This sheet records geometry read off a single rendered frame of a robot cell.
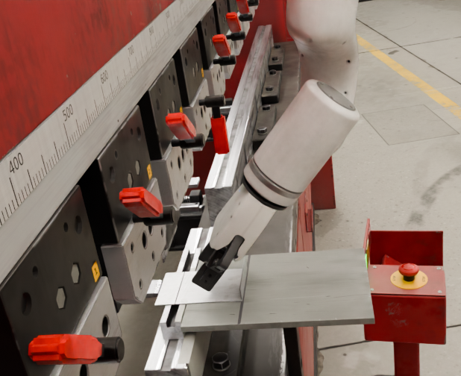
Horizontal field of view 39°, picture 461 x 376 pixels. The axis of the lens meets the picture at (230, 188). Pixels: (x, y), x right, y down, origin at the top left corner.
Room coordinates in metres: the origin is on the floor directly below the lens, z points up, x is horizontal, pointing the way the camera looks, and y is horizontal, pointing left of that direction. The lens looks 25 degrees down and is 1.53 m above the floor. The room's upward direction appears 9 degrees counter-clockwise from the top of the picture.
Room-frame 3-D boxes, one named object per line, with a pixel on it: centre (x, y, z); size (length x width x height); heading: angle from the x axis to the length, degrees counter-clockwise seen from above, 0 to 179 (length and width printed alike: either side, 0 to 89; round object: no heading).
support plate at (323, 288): (0.80, -0.05, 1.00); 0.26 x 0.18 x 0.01; 80
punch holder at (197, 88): (1.00, 0.07, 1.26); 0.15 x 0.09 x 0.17; 170
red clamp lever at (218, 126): (0.97, 0.01, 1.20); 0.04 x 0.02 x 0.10; 80
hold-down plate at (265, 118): (1.81, -0.13, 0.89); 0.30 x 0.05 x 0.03; 170
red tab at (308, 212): (1.81, -0.23, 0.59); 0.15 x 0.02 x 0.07; 170
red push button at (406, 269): (1.08, -0.33, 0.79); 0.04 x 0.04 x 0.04
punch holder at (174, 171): (0.80, 0.10, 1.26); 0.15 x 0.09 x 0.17; 170
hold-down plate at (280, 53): (2.60, -0.27, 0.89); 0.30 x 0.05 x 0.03; 170
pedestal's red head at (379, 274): (1.13, -0.33, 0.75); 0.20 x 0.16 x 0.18; 162
